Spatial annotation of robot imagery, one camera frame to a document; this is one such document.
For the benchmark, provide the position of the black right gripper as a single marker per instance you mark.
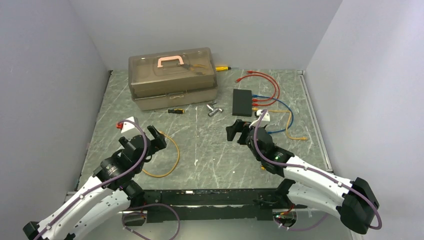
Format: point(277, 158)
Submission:
point(239, 126)

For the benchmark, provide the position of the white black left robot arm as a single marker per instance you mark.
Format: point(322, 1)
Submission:
point(109, 190)

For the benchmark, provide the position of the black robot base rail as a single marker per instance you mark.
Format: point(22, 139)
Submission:
point(262, 204)

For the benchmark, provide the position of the brown translucent toolbox pink handle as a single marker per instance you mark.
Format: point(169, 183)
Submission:
point(171, 79)

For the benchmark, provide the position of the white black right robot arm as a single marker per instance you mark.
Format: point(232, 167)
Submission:
point(352, 201)

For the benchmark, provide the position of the black network switch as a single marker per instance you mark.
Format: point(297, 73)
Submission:
point(242, 102)

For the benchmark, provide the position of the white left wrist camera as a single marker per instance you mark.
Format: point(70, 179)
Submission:
point(127, 129)

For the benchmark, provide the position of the chrome socket adapter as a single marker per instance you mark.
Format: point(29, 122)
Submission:
point(212, 109)

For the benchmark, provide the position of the yellow handled screwdriver by wall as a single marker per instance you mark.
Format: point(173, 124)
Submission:
point(222, 68)

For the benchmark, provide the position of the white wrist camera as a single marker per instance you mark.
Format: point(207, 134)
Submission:
point(263, 117)
point(127, 129)

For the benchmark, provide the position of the black yellow screwdriver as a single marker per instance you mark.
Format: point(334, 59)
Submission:
point(172, 111)

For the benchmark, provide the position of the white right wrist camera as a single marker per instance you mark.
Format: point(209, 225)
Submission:
point(263, 117)

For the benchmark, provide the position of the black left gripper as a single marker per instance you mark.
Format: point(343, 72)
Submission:
point(158, 143)

